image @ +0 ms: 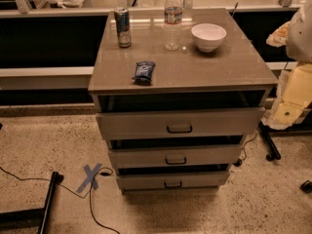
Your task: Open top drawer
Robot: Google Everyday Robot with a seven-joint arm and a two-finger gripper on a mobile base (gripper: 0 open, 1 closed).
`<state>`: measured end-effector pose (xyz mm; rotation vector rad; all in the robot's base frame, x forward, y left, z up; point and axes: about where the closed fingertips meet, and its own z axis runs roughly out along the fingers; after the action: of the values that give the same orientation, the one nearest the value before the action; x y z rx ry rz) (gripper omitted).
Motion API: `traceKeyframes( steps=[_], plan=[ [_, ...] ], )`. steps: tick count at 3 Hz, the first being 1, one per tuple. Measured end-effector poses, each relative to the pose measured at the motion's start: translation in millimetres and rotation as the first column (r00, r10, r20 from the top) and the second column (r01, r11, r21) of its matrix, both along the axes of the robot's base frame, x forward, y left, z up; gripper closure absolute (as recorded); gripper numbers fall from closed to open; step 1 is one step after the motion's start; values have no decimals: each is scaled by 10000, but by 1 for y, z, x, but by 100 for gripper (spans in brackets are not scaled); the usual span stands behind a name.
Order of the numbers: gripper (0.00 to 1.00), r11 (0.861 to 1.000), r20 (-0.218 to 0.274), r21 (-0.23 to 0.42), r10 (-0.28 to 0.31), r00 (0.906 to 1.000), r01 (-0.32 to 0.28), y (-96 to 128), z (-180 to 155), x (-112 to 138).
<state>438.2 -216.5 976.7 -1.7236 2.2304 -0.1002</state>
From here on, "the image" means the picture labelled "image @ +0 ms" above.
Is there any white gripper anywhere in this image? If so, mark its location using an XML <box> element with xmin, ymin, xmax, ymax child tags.
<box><xmin>262</xmin><ymin>62</ymin><xmax>312</xmax><ymax>130</ymax></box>

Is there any grey top drawer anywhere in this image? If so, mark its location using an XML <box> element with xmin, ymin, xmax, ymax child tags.
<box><xmin>97</xmin><ymin>107</ymin><xmax>264</xmax><ymax>140</ymax></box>

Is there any grey drawer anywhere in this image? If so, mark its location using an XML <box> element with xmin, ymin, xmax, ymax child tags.
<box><xmin>116</xmin><ymin>171</ymin><xmax>229</xmax><ymax>191</ymax></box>
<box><xmin>108</xmin><ymin>144</ymin><xmax>243</xmax><ymax>169</ymax></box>
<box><xmin>97</xmin><ymin>107</ymin><xmax>264</xmax><ymax>140</ymax></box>

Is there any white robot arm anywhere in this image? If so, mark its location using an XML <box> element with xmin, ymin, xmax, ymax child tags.
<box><xmin>264</xmin><ymin>0</ymin><xmax>312</xmax><ymax>130</ymax></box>

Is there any grey middle drawer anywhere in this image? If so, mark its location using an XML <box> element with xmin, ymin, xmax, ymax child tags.
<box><xmin>108</xmin><ymin>144</ymin><xmax>243</xmax><ymax>169</ymax></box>

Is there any grey bottom drawer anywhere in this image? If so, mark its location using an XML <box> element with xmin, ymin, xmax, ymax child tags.
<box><xmin>116</xmin><ymin>171</ymin><xmax>229</xmax><ymax>191</ymax></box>

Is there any grey drawer cabinet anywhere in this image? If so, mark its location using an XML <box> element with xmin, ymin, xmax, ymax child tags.
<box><xmin>88</xmin><ymin>7</ymin><xmax>279</xmax><ymax>195</ymax></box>

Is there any black stand leg right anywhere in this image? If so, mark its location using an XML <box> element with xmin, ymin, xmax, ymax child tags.
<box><xmin>258</xmin><ymin>122</ymin><xmax>281</xmax><ymax>161</ymax></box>

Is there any black caster far right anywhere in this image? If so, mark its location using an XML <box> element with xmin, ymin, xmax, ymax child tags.
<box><xmin>300</xmin><ymin>180</ymin><xmax>312</xmax><ymax>193</ymax></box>

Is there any white ceramic bowl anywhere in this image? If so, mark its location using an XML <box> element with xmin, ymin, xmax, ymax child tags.
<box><xmin>191</xmin><ymin>23</ymin><xmax>227</xmax><ymax>53</ymax></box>

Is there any clear plastic water bottle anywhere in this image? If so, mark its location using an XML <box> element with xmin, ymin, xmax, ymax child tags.
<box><xmin>164</xmin><ymin>0</ymin><xmax>183</xmax><ymax>51</ymax></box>

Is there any dark blue snack packet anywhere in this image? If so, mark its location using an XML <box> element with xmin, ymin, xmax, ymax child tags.
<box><xmin>133</xmin><ymin>61</ymin><xmax>155</xmax><ymax>86</ymax></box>

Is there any silver blue drink can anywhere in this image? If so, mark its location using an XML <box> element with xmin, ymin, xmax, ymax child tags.
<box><xmin>114</xmin><ymin>7</ymin><xmax>131</xmax><ymax>48</ymax></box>

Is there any blue tape cross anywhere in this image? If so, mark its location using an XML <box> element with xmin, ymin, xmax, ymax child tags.
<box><xmin>76</xmin><ymin>163</ymin><xmax>101</xmax><ymax>193</ymax></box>

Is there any black metal stand left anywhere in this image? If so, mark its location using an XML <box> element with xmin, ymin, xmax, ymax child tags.
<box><xmin>0</xmin><ymin>172</ymin><xmax>63</xmax><ymax>234</ymax></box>

